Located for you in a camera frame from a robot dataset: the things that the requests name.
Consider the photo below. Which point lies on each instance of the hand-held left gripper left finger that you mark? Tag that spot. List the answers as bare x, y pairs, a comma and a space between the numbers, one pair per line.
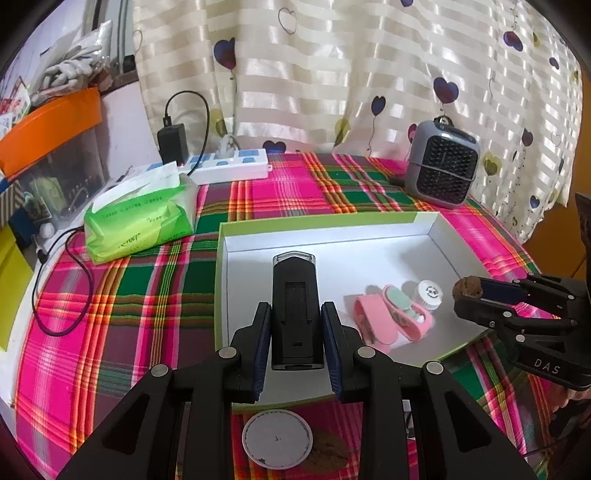
261, 355

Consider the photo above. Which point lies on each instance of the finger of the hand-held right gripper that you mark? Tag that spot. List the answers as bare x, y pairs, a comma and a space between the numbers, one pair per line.
501, 290
485, 314

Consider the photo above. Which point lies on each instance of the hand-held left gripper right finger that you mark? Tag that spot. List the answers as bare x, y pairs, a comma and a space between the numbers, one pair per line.
333, 355

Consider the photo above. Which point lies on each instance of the brown walnut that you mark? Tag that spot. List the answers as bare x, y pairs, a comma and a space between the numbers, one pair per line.
330, 450
467, 286

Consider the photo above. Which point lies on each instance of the plain pink clip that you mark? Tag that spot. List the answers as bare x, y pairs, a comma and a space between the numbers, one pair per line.
369, 318

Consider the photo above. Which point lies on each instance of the black battery charger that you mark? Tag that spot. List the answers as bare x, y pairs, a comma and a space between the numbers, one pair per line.
295, 314

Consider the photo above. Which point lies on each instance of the white round jar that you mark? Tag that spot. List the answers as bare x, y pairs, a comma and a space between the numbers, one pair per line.
427, 297

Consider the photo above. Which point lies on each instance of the pink clip with green pad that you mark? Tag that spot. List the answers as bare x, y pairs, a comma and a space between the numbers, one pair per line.
415, 323

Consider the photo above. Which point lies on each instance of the green white cardboard box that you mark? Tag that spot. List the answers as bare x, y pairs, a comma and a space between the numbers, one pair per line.
258, 277

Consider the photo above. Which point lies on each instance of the white disc top gadget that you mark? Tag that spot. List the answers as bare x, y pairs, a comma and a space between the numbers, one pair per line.
277, 438

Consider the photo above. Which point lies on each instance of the person's right hand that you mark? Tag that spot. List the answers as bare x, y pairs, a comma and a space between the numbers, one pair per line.
579, 397

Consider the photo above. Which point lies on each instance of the plaid tablecloth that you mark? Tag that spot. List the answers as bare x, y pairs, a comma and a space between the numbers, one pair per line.
138, 323

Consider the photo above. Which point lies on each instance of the grey desktop fan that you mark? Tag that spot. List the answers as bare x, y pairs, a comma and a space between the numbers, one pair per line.
438, 170

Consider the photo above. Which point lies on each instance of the green tissue pack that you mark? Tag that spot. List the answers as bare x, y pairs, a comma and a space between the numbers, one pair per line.
138, 221

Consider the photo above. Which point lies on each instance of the white power strip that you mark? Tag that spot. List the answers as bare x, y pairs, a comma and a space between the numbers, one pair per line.
231, 170

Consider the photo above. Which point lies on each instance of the black power adapter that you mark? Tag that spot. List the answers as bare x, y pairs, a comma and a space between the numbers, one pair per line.
173, 143

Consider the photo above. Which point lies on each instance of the white small ball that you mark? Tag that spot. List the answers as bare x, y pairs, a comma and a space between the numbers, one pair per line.
46, 230

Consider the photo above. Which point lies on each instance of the striped heart print curtain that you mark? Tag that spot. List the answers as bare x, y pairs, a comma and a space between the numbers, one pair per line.
346, 69

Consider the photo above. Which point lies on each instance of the orange lidded storage bin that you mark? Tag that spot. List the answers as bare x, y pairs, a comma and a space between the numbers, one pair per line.
46, 129

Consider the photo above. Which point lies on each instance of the white work gloves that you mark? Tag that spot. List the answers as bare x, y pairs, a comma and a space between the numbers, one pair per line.
69, 64

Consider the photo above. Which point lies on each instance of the colourful paper packets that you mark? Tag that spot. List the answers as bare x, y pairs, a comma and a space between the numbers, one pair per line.
14, 106

